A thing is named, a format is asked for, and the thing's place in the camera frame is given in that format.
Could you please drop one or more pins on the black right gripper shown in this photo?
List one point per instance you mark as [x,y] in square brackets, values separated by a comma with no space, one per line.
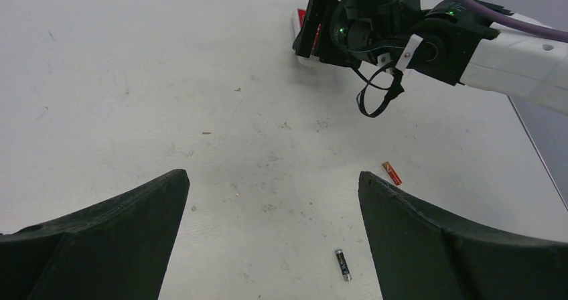
[366,29]

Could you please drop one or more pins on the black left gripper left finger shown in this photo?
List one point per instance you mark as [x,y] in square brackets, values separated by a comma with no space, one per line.
[116,249]

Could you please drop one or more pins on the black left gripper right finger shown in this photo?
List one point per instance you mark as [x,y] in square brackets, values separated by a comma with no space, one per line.
[421,251]

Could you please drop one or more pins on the black silver battery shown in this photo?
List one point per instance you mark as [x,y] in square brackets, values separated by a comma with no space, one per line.
[341,259]

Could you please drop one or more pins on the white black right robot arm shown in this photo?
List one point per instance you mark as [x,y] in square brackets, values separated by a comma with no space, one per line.
[527,59]

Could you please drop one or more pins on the red orange battery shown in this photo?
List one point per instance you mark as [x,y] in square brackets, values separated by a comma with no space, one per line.
[392,173]

